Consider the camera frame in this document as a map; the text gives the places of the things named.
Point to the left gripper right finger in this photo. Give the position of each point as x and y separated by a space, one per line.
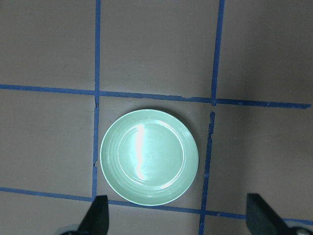
261 219

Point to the left green plate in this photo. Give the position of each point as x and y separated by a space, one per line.
149 157

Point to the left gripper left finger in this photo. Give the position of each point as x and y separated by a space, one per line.
96 220

